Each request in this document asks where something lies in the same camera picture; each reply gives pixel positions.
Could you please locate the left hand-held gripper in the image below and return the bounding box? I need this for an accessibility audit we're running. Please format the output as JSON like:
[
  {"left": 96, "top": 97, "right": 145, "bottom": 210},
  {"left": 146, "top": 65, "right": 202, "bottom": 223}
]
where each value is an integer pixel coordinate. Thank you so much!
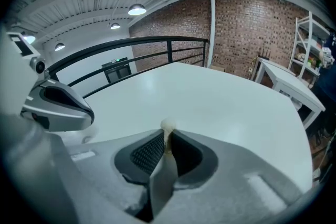
[{"left": 0, "top": 23, "right": 95, "bottom": 133}]

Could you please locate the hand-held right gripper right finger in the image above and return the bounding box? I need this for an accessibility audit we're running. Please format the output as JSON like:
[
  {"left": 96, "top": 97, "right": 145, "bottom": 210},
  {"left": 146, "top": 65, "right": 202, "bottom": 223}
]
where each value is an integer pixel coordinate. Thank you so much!
[{"left": 157, "top": 128, "right": 302, "bottom": 224}]

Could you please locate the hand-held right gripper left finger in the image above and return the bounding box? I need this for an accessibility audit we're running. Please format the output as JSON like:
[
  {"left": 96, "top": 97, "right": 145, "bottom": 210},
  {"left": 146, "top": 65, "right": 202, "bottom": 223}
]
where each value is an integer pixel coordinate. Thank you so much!
[{"left": 62, "top": 128, "right": 165, "bottom": 224}]

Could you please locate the white square table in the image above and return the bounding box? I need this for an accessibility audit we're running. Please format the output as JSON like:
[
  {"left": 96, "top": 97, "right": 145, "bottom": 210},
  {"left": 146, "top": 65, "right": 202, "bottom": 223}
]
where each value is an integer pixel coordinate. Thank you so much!
[{"left": 56, "top": 61, "right": 314, "bottom": 192}]

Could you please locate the black double door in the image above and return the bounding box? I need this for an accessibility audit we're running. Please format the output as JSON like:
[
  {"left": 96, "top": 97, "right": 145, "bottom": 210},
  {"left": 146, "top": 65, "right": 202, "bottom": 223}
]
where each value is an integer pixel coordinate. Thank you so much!
[{"left": 102, "top": 57, "right": 132, "bottom": 84}]

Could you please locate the black metal railing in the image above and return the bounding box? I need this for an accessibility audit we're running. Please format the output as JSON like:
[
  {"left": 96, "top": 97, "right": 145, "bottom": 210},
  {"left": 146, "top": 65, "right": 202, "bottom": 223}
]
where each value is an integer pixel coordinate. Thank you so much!
[{"left": 46, "top": 36, "right": 211, "bottom": 99}]

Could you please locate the white work table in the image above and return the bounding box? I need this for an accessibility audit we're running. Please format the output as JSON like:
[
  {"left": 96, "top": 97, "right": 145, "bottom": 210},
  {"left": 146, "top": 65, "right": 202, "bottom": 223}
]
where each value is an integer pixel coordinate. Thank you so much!
[{"left": 256, "top": 56, "right": 326, "bottom": 131}]

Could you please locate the black antenna device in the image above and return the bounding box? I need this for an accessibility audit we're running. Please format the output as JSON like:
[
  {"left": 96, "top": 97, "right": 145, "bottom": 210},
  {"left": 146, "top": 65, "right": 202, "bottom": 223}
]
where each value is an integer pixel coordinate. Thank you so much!
[{"left": 258, "top": 47, "right": 271, "bottom": 60}]

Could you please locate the white vertical pipe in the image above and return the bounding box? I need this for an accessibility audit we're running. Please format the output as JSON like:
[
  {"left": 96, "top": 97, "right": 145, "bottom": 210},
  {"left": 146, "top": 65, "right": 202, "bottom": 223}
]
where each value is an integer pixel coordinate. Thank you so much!
[{"left": 208, "top": 0, "right": 216, "bottom": 69}]

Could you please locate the white shelf rack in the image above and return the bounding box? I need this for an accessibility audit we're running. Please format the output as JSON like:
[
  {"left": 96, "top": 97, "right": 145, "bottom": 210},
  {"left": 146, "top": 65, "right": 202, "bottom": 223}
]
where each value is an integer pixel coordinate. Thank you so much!
[{"left": 288, "top": 10, "right": 336, "bottom": 82}]

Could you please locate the round fisheye camera lens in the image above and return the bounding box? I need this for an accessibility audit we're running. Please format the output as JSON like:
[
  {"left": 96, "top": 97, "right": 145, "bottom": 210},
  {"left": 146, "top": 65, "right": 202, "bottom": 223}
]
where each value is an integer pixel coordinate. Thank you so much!
[{"left": 30, "top": 56, "right": 47, "bottom": 74}]

